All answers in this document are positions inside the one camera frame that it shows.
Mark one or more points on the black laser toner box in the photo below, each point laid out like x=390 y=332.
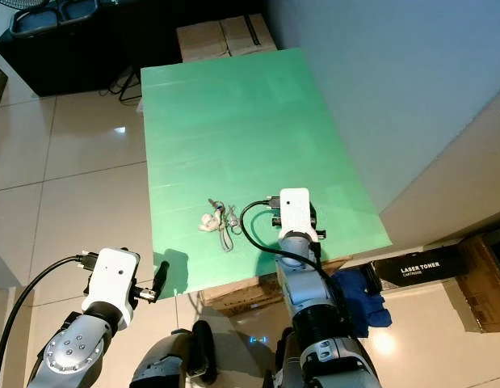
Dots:
x=419 y=271

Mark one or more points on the black plastic tray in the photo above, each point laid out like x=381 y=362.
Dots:
x=31 y=24
x=76 y=13

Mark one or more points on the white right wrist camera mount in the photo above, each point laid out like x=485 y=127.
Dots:
x=294 y=212

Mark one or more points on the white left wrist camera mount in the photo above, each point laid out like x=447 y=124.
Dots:
x=111 y=276

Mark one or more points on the open brown cardboard box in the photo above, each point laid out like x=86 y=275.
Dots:
x=488 y=279

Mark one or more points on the robot leg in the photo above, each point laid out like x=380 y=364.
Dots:
x=169 y=364
x=286 y=368

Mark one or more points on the low black cabinet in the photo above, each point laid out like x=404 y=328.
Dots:
x=64 y=69

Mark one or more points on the robot left leg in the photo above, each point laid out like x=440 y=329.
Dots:
x=169 y=364

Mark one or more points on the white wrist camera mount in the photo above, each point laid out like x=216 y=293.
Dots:
x=111 y=276
x=294 y=212

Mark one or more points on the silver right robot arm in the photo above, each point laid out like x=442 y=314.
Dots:
x=306 y=295

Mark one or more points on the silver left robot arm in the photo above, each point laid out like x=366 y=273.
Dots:
x=76 y=352

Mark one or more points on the plain brown cardboard box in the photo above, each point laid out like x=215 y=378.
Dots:
x=205 y=40
x=250 y=32

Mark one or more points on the blue cloth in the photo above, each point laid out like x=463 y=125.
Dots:
x=363 y=303

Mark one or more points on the black fan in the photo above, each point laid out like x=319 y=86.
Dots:
x=19 y=4

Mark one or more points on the keys with white fob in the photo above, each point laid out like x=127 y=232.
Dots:
x=209 y=224

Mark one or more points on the green topped table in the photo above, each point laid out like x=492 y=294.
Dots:
x=241 y=129

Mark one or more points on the robot right leg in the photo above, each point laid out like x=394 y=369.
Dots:
x=286 y=368

